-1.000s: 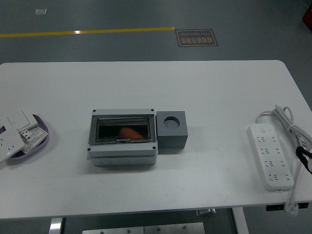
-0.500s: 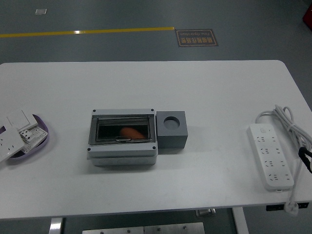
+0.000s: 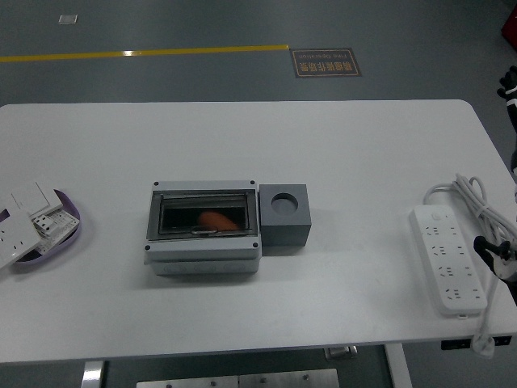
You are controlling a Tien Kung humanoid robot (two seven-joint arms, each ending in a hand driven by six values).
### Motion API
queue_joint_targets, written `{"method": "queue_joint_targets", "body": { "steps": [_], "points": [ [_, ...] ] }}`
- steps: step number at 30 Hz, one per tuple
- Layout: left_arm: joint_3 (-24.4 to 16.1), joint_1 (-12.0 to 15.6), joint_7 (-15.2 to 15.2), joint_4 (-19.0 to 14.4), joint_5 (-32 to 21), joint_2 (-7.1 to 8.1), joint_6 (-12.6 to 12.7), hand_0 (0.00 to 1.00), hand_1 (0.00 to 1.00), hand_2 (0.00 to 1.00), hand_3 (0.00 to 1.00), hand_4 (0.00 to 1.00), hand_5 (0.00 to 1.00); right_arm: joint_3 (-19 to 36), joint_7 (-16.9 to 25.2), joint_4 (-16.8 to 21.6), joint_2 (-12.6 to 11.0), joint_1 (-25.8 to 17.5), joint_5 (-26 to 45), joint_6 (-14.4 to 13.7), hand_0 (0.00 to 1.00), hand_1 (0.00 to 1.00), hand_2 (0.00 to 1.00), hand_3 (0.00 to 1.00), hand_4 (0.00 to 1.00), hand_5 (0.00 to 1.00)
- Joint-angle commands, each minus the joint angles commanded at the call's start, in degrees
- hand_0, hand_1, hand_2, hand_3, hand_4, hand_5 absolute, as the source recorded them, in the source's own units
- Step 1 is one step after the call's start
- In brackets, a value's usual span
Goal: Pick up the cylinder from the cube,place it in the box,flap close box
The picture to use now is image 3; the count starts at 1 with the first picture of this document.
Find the white power strip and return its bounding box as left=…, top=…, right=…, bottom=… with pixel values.
left=408, top=204, right=489, bottom=318

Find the white wall switch plate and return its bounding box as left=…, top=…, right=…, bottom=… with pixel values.
left=10, top=181, right=65, bottom=215

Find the orange cylinder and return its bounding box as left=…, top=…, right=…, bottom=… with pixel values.
left=196, top=211, right=239, bottom=232

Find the metal bracket under table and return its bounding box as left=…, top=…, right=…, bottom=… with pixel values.
left=325, top=345, right=359, bottom=360

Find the brown floor sign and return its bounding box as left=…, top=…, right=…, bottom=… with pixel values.
left=288, top=48, right=364, bottom=79

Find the white wall socket plate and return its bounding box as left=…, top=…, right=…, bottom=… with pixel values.
left=0, top=208, right=41, bottom=271

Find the yellow floor tape line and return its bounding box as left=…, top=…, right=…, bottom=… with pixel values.
left=0, top=44, right=291, bottom=64

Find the grey enclosure box clear lid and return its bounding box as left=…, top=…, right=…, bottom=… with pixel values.
left=144, top=179, right=263, bottom=276

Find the white breaker module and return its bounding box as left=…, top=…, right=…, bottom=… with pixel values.
left=30, top=209, right=80, bottom=247

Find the dark grey cube with hole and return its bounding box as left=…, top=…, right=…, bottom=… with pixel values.
left=258, top=183, right=314, bottom=247

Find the purple tray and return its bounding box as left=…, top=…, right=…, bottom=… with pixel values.
left=11, top=188, right=83, bottom=266

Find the white table leg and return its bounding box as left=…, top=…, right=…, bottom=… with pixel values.
left=383, top=343, right=414, bottom=388
left=80, top=361, right=107, bottom=388

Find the red object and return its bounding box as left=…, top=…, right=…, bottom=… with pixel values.
left=500, top=0, right=517, bottom=45

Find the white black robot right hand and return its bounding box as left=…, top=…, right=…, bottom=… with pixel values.
left=473, top=66, right=517, bottom=280

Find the grey metal base plate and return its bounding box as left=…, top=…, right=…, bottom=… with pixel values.
left=136, top=368, right=340, bottom=388

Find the white power cord with plug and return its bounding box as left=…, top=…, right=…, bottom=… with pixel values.
left=422, top=173, right=517, bottom=360

